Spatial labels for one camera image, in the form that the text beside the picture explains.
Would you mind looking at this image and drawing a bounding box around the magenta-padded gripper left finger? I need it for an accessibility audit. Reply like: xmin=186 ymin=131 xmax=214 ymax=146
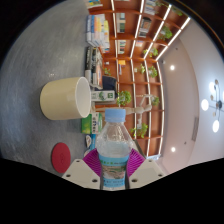
xmin=61 ymin=148 xmax=101 ymax=190

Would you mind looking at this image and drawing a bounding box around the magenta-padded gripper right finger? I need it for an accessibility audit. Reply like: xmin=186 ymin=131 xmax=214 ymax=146
xmin=128 ymin=148 xmax=166 ymax=190

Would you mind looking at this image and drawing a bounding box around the clear plastic water bottle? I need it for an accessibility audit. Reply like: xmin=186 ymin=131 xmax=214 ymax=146
xmin=95 ymin=108 xmax=133 ymax=191

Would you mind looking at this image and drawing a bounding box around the flat round red coaster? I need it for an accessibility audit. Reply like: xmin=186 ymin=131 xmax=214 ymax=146
xmin=51 ymin=142 xmax=72 ymax=174

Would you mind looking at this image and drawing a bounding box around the green cardboard box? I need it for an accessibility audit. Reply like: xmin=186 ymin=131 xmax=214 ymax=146
xmin=81 ymin=112 xmax=104 ymax=135

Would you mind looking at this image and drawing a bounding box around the ceiling air vent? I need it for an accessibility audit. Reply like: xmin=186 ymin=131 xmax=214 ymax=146
xmin=191 ymin=116 xmax=200 ymax=143

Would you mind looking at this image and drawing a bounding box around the cream ceramic cup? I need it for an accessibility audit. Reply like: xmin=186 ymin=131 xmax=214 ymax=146
xmin=39 ymin=76 xmax=92 ymax=121

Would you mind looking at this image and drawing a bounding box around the multi-bulb ceiling chandelier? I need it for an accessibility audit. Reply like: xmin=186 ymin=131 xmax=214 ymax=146
xmin=200 ymin=78 xmax=224 ymax=134

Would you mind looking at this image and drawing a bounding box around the dark blue chair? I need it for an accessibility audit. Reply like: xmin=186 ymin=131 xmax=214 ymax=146
xmin=101 ymin=75 xmax=118 ymax=92

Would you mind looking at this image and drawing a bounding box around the dark magazine stack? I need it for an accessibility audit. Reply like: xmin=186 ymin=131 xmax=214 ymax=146
xmin=84 ymin=45 xmax=104 ymax=87

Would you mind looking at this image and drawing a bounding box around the wooden shelf unit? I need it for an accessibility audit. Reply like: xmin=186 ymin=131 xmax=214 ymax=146
xmin=87 ymin=0 xmax=192 ymax=158

